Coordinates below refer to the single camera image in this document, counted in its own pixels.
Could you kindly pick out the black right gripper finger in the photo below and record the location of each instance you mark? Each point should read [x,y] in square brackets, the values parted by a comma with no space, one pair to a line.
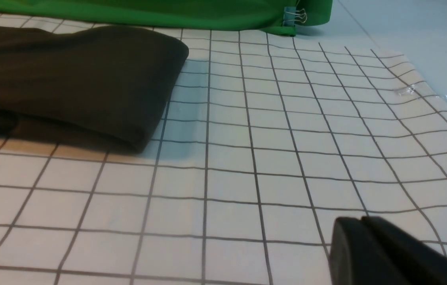
[373,251]

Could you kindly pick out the white grid table mat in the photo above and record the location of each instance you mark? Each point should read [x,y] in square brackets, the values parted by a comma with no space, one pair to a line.
[265,142]

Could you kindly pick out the metal binder clip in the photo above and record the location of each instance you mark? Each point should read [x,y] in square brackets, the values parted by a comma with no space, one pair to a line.
[292,16]

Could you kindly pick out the green backdrop cloth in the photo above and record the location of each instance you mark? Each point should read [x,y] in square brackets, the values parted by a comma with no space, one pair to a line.
[227,15]

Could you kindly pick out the dark gray long-sleeved shirt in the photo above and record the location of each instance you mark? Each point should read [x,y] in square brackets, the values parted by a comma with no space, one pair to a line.
[104,88]

